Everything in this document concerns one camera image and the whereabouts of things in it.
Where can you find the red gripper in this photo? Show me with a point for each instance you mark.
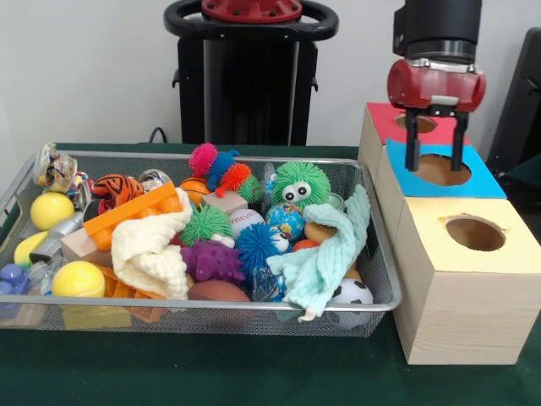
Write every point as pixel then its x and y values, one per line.
pixel 435 86

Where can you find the green puffer ball with eyes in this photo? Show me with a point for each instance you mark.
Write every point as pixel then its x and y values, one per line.
pixel 313 175

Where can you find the mint green cloth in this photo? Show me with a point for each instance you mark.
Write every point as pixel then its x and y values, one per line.
pixel 321 262

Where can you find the multicolour spiky caterpillar toy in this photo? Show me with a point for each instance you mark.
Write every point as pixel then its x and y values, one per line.
pixel 234 175

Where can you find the clear jar with colourful contents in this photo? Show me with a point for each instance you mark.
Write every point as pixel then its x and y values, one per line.
pixel 55 169

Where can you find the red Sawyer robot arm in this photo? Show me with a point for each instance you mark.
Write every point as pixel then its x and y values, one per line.
pixel 439 25

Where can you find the wooden box with three holes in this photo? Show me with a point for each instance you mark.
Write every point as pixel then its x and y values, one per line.
pixel 465 321

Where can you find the shallow mesh bin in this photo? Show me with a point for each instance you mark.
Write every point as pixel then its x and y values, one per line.
pixel 127 315

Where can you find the black stand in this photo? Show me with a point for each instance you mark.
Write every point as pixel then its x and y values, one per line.
pixel 520 105

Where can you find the small soccer ball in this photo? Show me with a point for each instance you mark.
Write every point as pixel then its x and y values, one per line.
pixel 357 292

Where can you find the green spiky caterpillar toy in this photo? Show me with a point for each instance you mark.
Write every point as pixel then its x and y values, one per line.
pixel 207 224

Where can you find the purple spiky toy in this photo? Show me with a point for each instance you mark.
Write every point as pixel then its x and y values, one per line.
pixel 211 262

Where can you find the brown toy football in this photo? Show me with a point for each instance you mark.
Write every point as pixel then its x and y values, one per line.
pixel 220 292

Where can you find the cream yellow cloth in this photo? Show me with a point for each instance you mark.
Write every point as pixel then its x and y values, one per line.
pixel 143 254

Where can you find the orange toy brick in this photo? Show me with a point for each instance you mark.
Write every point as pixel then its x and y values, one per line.
pixel 127 211

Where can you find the yellow tennis ball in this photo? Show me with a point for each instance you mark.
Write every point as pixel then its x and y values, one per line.
pixel 78 279

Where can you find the smooth yellow ball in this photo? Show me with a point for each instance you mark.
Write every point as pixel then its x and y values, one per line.
pixel 51 210

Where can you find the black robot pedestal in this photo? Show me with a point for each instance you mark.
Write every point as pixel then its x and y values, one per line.
pixel 220 93

